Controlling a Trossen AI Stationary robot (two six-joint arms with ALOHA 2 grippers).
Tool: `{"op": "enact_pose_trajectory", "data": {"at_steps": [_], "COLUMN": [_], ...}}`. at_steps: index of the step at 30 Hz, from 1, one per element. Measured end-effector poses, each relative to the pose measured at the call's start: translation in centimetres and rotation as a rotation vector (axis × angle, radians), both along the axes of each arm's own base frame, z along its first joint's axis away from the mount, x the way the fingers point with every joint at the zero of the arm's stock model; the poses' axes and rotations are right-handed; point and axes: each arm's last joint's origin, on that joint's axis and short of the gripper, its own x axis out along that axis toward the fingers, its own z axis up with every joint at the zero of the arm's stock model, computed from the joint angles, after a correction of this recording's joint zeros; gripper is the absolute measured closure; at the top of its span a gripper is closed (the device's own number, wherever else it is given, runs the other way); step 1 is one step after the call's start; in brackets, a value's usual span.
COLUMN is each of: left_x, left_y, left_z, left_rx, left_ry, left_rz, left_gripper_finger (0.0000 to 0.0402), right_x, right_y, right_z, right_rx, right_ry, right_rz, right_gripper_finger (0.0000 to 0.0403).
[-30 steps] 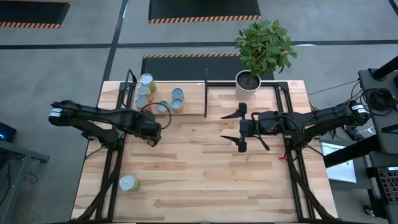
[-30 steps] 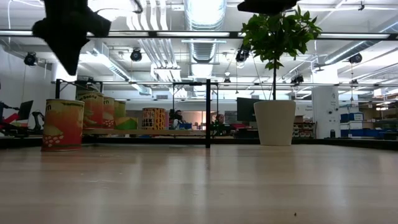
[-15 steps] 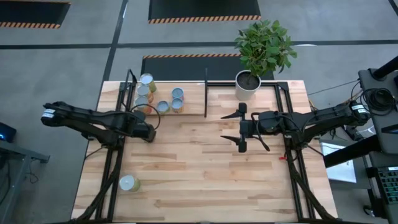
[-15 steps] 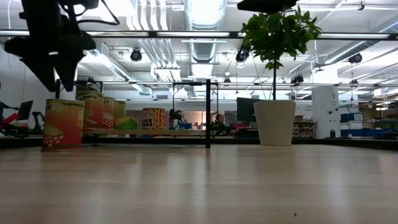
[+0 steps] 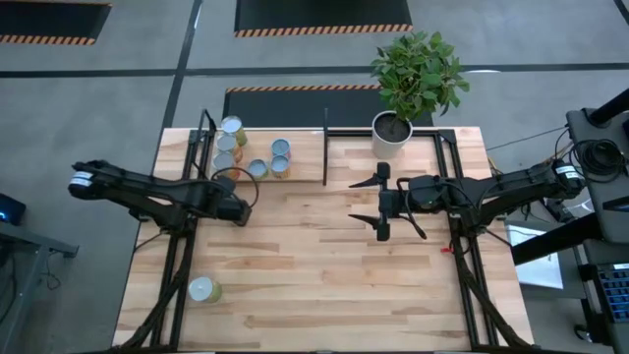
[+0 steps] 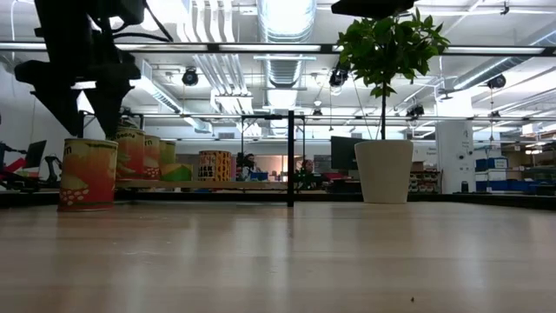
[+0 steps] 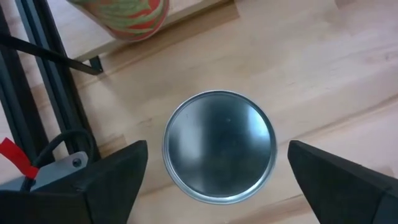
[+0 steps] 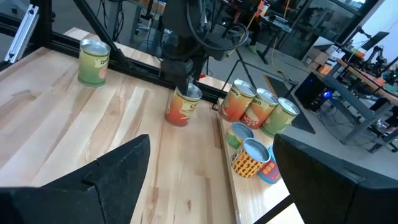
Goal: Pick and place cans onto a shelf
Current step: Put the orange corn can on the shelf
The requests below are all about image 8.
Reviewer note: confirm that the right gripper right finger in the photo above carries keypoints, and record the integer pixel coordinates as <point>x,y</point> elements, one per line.
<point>335,199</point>

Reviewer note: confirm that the silver aluminium extrusion bar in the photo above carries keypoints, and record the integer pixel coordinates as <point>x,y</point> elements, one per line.
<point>21,34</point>

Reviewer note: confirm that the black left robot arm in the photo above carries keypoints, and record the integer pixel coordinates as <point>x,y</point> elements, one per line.
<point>186,31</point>

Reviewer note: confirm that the black tripod stand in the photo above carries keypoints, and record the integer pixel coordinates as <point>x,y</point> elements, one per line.
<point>246,70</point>

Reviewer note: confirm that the brown cardboard box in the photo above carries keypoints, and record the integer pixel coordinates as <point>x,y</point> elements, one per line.
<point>317,56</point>

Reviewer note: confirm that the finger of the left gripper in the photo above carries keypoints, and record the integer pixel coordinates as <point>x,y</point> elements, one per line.
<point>183,86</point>

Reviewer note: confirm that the person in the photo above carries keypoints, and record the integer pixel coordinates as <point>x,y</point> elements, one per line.
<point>253,48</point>

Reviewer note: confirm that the tall orange corn can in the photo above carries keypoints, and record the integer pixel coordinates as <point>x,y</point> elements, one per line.
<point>258,110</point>
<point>180,109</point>

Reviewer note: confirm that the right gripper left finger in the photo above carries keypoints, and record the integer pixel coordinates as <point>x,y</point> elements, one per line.
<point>77,202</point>

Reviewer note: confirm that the small orange patterned can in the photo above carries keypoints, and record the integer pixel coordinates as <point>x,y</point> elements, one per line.
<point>245,161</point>

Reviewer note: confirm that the black computer box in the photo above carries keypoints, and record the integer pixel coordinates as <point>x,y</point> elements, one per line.
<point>308,90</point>

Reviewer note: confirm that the tall green can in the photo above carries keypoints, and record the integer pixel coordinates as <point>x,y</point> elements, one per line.
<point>93,65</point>
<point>278,119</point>

